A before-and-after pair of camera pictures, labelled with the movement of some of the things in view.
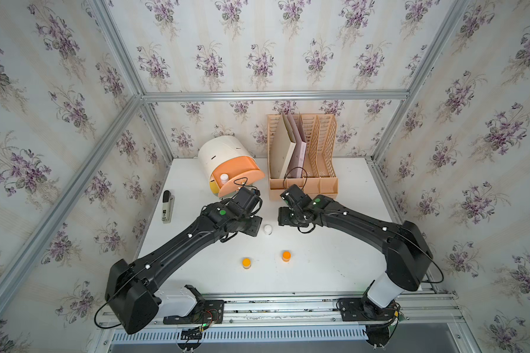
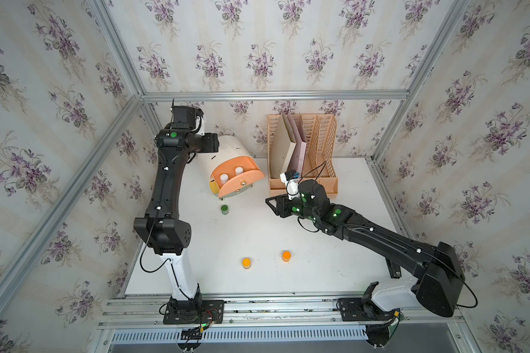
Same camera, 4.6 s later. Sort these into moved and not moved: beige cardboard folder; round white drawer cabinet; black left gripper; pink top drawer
Moved: black left gripper
Not moved: pink top drawer; beige cardboard folder; round white drawer cabinet
